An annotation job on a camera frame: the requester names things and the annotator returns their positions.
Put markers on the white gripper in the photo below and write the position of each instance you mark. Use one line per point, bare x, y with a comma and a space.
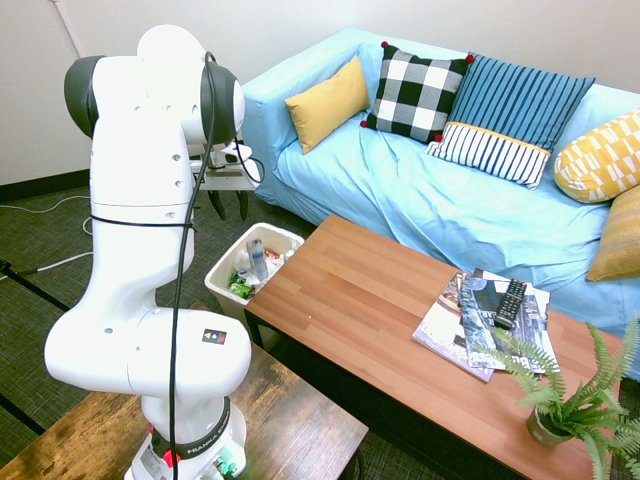
230, 180

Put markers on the silver drink can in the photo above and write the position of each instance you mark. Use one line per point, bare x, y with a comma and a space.
258, 260

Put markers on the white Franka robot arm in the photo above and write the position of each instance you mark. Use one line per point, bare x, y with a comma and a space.
135, 200

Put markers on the cream plastic trash bin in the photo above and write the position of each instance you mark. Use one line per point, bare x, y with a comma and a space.
220, 280

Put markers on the crumpled white paper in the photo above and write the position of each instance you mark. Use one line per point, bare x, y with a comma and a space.
244, 264

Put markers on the green crumpled wrapper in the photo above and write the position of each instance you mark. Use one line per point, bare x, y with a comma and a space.
241, 287

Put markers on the plain mustard pillow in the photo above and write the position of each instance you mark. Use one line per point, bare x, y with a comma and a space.
325, 105

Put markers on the reddish wood coffee table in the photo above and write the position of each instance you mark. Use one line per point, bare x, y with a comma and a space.
380, 325

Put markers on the light blue sofa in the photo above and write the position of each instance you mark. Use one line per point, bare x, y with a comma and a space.
440, 210

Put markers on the black tripod leg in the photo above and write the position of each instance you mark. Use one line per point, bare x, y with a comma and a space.
35, 290

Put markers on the black white checkered pillow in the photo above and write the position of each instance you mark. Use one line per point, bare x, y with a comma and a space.
415, 92

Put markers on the rustic dark wood table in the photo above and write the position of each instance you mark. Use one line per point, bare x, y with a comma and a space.
280, 430

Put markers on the stack of magazines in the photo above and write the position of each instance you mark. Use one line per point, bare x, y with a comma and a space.
442, 330

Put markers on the dark cover magazine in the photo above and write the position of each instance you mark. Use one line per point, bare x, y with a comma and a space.
480, 320

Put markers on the black remote control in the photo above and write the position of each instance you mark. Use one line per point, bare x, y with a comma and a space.
511, 304

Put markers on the blue striped pillow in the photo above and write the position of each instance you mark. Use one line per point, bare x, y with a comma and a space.
515, 105

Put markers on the grey cover magazine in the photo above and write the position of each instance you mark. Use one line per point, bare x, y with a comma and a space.
537, 300

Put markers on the yellow patterned bolster pillow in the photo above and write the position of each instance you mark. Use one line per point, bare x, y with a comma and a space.
600, 160

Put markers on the mustard ribbed pillow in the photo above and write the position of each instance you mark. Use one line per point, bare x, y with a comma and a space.
620, 240

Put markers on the potted green fern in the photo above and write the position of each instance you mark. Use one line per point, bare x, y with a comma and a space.
565, 410

